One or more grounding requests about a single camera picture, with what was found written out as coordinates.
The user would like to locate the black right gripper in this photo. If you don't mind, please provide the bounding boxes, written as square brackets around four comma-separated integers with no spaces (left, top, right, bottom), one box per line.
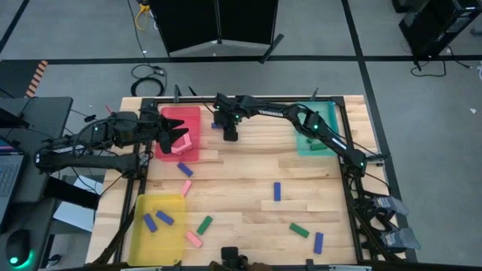
[212,93,243,143]

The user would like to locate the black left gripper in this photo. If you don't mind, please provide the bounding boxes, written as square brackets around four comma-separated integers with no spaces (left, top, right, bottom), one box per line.
[137,113,190,155]

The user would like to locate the red plastic bin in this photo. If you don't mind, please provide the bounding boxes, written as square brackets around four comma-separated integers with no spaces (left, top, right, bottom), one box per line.
[154,105,202,163]

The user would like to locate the black room divider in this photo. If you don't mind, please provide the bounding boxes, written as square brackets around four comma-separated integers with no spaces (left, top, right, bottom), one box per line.
[148,0,285,65]

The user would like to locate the green plastic bin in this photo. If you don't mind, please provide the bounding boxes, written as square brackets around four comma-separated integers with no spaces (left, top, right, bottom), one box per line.
[292,100,342,157]

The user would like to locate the yellow plastic bin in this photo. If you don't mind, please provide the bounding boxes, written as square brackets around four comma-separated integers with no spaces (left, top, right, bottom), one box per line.
[127,193,187,267]

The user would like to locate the black desk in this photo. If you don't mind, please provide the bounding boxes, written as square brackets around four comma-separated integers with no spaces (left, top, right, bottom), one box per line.
[0,96,75,271]

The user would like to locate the white sheet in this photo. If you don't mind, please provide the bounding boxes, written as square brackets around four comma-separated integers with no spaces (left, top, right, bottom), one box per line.
[52,175,105,233]

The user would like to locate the black handheld device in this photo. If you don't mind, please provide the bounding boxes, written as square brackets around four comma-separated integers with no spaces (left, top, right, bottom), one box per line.
[220,245,249,270]

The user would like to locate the black mat orange striped edge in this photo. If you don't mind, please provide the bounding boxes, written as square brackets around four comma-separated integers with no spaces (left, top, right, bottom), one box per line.
[0,59,50,99]

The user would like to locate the black laptop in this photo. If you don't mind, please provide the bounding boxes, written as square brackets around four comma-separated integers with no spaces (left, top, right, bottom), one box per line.
[0,135,26,225]

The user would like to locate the black computer mouse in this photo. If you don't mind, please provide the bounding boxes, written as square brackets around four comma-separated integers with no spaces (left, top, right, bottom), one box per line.
[5,228,32,269]

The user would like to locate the black equipment cabinet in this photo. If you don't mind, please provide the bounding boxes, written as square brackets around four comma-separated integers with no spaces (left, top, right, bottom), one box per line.
[391,0,482,61]

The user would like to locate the black coiled floor cable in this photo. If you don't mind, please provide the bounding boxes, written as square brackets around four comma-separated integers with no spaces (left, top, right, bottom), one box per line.
[126,0,167,98]

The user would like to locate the yellow cable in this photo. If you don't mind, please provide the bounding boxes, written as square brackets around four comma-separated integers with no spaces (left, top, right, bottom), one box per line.
[134,2,152,31]

